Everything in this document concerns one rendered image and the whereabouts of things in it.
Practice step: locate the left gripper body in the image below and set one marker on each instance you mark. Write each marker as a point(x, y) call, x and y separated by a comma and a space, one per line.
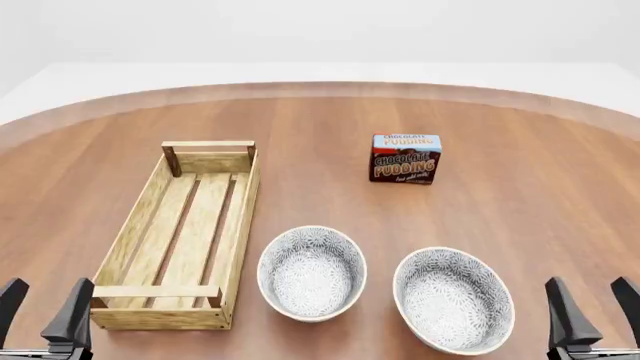
point(50, 350)

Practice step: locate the wooden slat tray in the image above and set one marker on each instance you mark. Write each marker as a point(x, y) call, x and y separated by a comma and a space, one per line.
point(180, 240)

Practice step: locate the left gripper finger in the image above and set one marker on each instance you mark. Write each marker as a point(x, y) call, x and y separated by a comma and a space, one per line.
point(10, 300)
point(70, 315)

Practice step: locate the patterned grey white bowl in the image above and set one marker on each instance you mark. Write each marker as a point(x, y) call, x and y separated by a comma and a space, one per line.
point(311, 275)
point(452, 302)

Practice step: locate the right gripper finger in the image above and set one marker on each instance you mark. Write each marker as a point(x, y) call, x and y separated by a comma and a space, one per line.
point(628, 296)
point(570, 315)

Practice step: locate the chocolate pudding box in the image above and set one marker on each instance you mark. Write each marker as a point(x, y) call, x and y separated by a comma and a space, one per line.
point(406, 161)

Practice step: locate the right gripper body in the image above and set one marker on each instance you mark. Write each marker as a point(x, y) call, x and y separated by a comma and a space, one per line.
point(595, 352)

